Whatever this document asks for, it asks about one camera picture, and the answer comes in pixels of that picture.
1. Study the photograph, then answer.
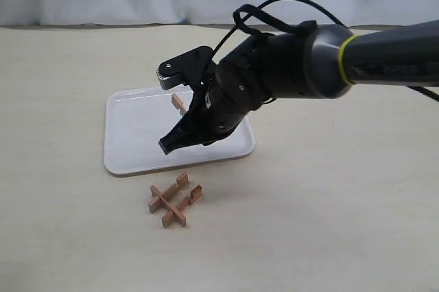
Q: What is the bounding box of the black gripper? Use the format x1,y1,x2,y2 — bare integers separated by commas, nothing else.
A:
158,75,256,154

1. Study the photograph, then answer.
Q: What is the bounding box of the notched wooden piece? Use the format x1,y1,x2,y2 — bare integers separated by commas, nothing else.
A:
171,93,187,116
161,185,204,228
148,171,189,213
148,183,187,228

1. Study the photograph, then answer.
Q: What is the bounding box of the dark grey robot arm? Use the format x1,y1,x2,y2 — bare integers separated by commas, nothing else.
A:
157,21,438,154

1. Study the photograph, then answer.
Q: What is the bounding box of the white rectangular plastic tray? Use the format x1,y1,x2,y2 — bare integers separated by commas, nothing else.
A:
104,86,257,175

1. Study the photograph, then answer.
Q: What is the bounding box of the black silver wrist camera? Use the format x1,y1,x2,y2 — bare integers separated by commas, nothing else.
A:
156,45,215,90

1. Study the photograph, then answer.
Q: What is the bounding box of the black cable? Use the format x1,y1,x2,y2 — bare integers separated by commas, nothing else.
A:
205,0,439,103

